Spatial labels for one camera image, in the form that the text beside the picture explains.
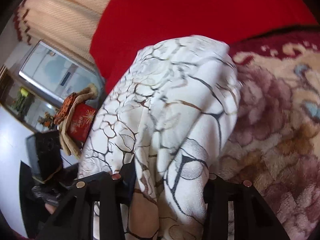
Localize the cream dotted curtain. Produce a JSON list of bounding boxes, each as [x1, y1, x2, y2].
[[13, 0, 119, 66]]

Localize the red bedsheet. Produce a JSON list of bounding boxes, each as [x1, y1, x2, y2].
[[89, 0, 318, 96]]

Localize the silver framed screen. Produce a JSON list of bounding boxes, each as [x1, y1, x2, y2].
[[18, 39, 106, 111]]

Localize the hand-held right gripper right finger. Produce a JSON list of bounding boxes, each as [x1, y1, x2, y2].
[[202, 173, 291, 240]]

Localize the white branch-patterned garment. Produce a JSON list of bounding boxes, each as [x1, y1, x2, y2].
[[77, 35, 245, 240]]

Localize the red printed box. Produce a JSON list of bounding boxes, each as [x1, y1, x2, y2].
[[68, 104, 97, 142]]

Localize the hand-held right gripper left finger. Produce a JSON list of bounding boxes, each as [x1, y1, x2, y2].
[[37, 162, 137, 240]]

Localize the orange flowers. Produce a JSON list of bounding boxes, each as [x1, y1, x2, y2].
[[37, 111, 57, 128]]

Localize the red box with cloth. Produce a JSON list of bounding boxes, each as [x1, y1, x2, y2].
[[53, 84, 98, 158]]

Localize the dark red floral blanket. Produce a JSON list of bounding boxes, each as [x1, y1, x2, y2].
[[217, 24, 320, 240]]

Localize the yellow flowers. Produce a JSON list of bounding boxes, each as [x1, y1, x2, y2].
[[13, 86, 35, 113]]

